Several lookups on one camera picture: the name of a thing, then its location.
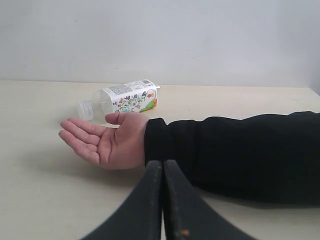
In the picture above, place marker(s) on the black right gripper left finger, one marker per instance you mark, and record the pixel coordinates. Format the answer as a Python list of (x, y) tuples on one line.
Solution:
[(139, 217)]

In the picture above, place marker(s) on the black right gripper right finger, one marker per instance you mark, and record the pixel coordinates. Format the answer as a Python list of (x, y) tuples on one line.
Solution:
[(187, 216)]

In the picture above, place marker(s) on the black sleeved forearm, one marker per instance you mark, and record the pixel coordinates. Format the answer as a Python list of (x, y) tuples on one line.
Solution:
[(269, 158)]

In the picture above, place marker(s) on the square white floral label bottle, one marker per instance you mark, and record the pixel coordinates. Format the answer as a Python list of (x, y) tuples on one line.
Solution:
[(136, 96)]

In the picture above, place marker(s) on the person's open hand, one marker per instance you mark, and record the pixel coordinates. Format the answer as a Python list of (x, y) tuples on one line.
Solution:
[(111, 148)]

